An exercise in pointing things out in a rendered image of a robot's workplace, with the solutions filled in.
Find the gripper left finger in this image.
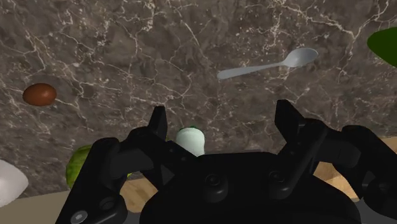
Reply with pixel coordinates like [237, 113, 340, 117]
[55, 106, 199, 224]

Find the brown egg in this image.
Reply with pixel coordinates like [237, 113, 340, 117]
[22, 82, 57, 107]

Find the grey spoon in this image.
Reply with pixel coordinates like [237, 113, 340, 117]
[216, 47, 319, 80]

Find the green striped melon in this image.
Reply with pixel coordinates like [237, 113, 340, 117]
[66, 144, 94, 190]

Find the dark green round object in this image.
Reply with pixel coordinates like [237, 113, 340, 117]
[366, 27, 397, 68]

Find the pale green white bottle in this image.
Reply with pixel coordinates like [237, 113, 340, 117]
[175, 126, 205, 157]

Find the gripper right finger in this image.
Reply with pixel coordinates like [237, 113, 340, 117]
[268, 99, 397, 220]

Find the white rounded object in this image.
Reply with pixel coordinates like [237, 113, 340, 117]
[0, 158, 29, 208]

